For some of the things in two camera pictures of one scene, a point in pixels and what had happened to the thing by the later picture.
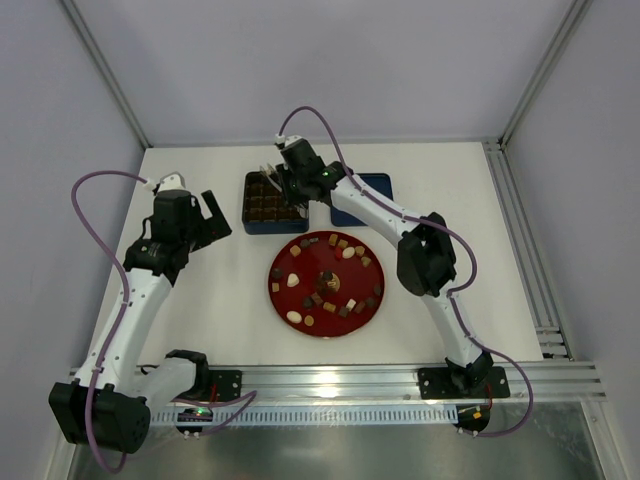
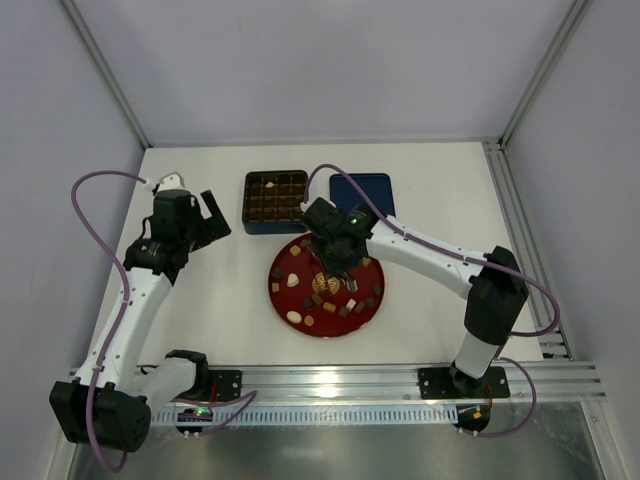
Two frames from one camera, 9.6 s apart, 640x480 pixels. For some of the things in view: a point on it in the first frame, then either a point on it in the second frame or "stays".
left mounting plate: (228, 384) stays
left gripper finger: (215, 229) stays
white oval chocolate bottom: (294, 316) stays
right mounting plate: (439, 383) stays
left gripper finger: (213, 206) stays
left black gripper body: (201, 226) stays
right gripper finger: (301, 212) -> (345, 269)
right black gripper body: (289, 187) -> (335, 267)
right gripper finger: (285, 178) -> (321, 253)
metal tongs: (271, 176) -> (349, 282)
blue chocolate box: (264, 209) stays
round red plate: (326, 283) stays
